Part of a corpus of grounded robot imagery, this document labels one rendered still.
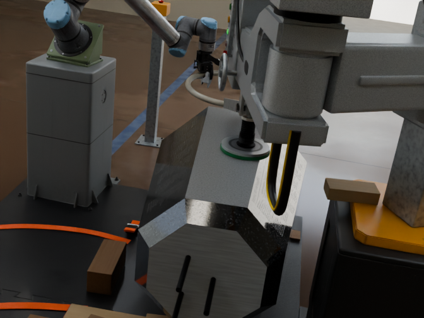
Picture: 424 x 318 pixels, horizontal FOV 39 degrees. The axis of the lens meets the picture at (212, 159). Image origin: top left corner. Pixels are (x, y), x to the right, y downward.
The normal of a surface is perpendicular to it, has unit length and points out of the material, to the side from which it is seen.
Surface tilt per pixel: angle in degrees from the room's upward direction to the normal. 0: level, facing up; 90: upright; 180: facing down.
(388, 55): 90
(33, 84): 90
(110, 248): 0
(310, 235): 0
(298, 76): 90
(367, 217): 0
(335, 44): 90
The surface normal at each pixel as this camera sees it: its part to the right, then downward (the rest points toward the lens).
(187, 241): -0.12, 0.39
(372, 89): 0.40, 0.40
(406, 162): -0.93, 0.05
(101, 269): 0.11, -0.91
